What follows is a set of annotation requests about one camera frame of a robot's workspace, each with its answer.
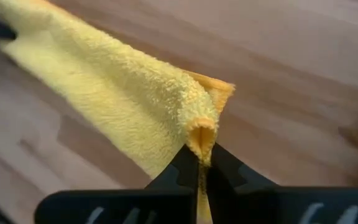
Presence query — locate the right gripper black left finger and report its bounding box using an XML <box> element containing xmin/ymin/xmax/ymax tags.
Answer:
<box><xmin>34</xmin><ymin>144</ymin><xmax>199</xmax><ymax>224</ymax></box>

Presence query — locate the yellow microfiber towel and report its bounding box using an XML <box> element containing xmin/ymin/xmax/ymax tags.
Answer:
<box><xmin>0</xmin><ymin>0</ymin><xmax>236</xmax><ymax>224</ymax></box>

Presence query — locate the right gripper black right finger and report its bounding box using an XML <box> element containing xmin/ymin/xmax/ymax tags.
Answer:
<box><xmin>206</xmin><ymin>142</ymin><xmax>358</xmax><ymax>224</ymax></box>

